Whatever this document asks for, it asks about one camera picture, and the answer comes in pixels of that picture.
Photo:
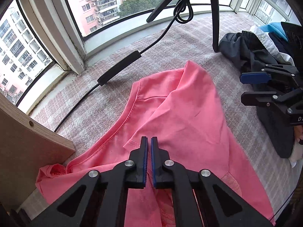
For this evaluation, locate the apartment buildings outside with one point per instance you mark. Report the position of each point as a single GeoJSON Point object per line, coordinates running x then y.
{"type": "Point", "coordinates": [101, 0]}

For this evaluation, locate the white window frame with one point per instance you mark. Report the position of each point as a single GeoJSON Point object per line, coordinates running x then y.
{"type": "Point", "coordinates": [54, 28]}

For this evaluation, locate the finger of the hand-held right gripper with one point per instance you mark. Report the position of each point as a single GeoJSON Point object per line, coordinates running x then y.
{"type": "Point", "coordinates": [255, 78]}
{"type": "Point", "coordinates": [258, 99]}

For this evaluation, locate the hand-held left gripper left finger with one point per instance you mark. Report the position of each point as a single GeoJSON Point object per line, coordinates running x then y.
{"type": "Point", "coordinates": [144, 160]}

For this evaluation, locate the cream ribbed garment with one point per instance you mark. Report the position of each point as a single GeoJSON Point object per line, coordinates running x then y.
{"type": "Point", "coordinates": [297, 156]}

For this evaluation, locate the oak laminate board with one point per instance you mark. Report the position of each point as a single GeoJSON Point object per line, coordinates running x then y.
{"type": "Point", "coordinates": [28, 146]}

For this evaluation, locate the person's right hand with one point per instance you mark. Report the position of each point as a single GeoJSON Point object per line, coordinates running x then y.
{"type": "Point", "coordinates": [298, 132]}

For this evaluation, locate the navy garment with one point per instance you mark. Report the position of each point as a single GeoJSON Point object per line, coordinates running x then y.
{"type": "Point", "coordinates": [278, 42]}

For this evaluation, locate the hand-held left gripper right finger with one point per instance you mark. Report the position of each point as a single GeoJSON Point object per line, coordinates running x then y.
{"type": "Point", "coordinates": [153, 160]}

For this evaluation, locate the pink plaid cloth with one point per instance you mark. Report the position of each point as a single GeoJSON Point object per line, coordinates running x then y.
{"type": "Point", "coordinates": [189, 42]}

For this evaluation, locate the pink t-shirt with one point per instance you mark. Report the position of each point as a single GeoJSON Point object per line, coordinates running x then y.
{"type": "Point", "coordinates": [184, 113]}

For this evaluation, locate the dark grey garment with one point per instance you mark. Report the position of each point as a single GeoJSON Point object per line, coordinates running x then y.
{"type": "Point", "coordinates": [251, 52]}

